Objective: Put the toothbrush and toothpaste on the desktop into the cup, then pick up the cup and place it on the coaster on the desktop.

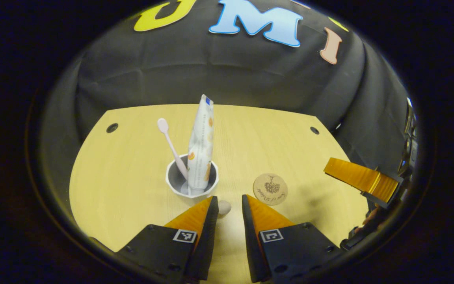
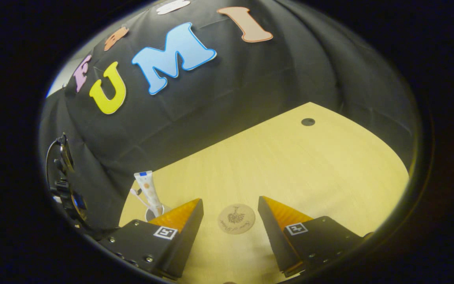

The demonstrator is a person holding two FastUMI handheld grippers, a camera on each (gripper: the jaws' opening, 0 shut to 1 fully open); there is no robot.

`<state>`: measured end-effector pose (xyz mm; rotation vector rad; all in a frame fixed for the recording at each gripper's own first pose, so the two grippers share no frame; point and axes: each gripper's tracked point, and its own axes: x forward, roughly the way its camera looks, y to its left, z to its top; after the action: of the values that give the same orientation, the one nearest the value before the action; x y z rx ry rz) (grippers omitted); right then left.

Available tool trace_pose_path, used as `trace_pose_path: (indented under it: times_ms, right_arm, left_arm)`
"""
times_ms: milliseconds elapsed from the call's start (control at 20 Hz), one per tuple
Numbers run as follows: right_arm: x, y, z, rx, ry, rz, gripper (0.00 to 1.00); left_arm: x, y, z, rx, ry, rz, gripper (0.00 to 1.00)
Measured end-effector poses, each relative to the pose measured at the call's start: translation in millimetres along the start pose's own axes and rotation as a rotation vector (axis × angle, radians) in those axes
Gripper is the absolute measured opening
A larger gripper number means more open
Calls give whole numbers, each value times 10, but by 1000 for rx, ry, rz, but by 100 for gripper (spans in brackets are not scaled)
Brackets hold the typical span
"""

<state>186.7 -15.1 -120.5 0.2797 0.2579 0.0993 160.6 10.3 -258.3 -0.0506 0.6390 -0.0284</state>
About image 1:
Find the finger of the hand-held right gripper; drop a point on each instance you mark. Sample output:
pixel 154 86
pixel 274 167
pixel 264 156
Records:
pixel 357 177

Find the light wooden desktop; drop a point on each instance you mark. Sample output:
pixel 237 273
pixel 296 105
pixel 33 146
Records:
pixel 132 197

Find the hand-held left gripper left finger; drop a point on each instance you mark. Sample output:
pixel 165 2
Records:
pixel 207 244

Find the white toothpaste tube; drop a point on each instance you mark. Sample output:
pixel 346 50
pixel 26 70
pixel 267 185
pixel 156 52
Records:
pixel 200 150

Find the pale pink toothbrush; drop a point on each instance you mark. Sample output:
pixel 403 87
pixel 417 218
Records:
pixel 170 144

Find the round wooden coaster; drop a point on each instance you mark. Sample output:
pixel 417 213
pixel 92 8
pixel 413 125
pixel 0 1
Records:
pixel 270 189

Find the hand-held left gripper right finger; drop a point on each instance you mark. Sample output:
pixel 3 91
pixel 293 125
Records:
pixel 252 244

